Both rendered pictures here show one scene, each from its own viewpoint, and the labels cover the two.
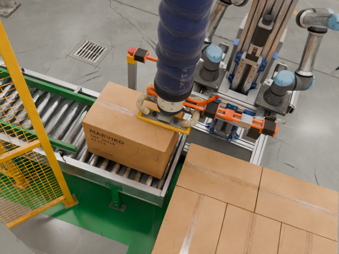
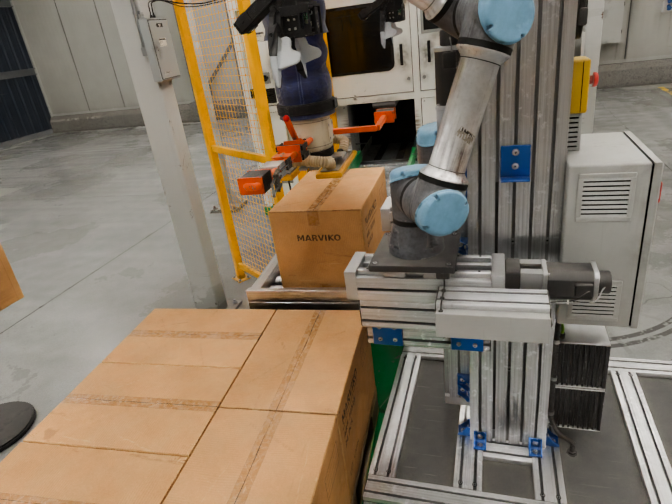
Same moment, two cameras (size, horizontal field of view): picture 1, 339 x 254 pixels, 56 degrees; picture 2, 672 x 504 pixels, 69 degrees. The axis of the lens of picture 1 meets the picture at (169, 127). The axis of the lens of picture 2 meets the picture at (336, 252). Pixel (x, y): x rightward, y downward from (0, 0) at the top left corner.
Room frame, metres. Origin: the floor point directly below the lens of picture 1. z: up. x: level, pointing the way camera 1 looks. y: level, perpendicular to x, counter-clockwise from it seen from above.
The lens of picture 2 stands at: (1.45, -1.93, 1.61)
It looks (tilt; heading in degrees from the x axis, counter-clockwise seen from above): 24 degrees down; 94
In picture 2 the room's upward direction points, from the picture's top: 8 degrees counter-clockwise
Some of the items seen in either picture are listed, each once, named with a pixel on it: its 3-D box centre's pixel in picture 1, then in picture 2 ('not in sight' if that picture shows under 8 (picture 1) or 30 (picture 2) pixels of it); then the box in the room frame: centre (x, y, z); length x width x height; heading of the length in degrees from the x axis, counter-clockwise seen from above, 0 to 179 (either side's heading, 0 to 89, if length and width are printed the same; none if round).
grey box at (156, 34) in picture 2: not in sight; (161, 49); (0.48, 0.81, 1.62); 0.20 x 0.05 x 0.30; 79
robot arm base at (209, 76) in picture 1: (210, 69); not in sight; (1.71, -0.22, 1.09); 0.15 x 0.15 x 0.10
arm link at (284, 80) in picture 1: (283, 82); (413, 190); (1.58, -0.71, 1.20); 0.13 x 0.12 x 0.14; 104
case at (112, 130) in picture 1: (134, 130); (336, 227); (1.31, 0.25, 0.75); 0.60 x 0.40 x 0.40; 77
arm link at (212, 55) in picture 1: (212, 56); (435, 143); (1.72, -0.22, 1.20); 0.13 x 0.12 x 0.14; 45
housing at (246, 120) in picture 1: (245, 120); (273, 170); (1.18, -0.44, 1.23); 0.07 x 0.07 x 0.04; 79
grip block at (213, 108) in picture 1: (211, 109); (292, 151); (1.22, -0.23, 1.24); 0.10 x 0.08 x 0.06; 169
